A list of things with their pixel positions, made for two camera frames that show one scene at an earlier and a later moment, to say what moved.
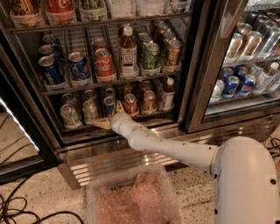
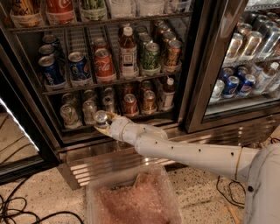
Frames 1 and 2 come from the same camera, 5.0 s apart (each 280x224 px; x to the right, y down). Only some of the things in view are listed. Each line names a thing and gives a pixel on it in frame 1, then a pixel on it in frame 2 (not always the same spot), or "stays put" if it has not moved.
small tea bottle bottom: [168, 95] stays put
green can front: [151, 59] stays put
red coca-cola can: [104, 66] stays put
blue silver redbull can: [108, 102] to [101, 118]
